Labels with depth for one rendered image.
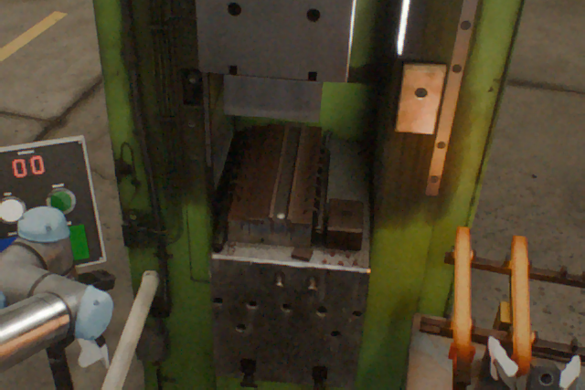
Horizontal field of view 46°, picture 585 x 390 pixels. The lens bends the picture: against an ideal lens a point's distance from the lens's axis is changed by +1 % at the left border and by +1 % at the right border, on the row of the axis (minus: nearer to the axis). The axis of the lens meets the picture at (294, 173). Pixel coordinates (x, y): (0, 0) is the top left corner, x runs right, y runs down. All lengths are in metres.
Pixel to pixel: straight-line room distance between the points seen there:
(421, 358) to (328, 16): 0.84
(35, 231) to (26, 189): 0.38
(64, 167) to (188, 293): 0.65
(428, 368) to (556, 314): 1.34
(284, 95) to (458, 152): 0.48
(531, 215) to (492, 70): 1.92
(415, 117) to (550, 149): 2.41
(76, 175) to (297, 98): 0.51
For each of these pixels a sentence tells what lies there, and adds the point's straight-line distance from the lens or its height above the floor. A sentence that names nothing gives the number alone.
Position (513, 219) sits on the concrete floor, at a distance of 3.36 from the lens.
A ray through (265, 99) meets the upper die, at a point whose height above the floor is 1.32.
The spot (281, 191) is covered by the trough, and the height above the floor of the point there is 0.99.
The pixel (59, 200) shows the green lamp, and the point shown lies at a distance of 1.55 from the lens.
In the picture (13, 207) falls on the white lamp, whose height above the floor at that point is 1.10.
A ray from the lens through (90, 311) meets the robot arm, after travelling 1.06.
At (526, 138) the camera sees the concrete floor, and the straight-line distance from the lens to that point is 3.97.
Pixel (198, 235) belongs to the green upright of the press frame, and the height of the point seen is 0.79.
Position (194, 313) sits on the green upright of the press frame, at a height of 0.48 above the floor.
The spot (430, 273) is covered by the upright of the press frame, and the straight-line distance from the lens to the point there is 1.91.
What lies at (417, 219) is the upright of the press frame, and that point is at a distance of 1.77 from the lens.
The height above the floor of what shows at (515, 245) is 0.99.
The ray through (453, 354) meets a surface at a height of 0.98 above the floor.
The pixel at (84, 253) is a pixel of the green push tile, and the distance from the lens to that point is 1.57.
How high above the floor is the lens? 2.03
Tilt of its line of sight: 36 degrees down
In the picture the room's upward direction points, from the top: 3 degrees clockwise
